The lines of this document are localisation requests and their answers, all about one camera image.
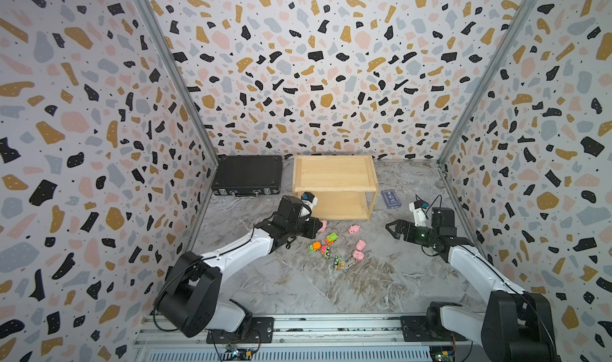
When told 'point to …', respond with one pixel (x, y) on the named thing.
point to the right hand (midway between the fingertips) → (397, 227)
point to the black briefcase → (245, 176)
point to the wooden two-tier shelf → (345, 185)
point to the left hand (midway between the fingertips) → (324, 224)
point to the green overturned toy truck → (339, 262)
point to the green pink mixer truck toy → (324, 250)
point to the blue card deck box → (390, 198)
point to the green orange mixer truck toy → (314, 247)
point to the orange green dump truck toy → (331, 238)
